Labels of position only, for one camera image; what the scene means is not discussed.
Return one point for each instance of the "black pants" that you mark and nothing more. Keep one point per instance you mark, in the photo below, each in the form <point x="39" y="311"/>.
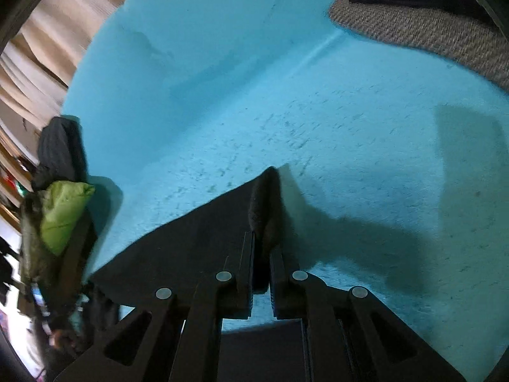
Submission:
<point x="248" y="220"/>

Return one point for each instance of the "turquoise fluffy bed blanket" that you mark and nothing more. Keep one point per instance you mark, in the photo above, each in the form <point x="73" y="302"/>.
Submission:
<point x="393" y="162"/>

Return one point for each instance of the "olive green jacket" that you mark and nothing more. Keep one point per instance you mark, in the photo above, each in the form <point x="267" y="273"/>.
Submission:
<point x="59" y="278"/>

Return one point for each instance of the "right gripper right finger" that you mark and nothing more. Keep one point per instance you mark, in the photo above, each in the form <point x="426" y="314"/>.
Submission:
<point x="351" y="335"/>

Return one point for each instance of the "beige curtain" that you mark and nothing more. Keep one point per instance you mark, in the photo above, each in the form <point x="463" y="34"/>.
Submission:
<point x="39" y="62"/>

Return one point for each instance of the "dark grey quilted jacket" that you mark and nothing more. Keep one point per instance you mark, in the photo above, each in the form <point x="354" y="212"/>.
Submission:
<point x="60" y="153"/>

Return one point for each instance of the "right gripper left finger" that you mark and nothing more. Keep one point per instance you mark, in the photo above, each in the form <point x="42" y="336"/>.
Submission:
<point x="172" y="337"/>

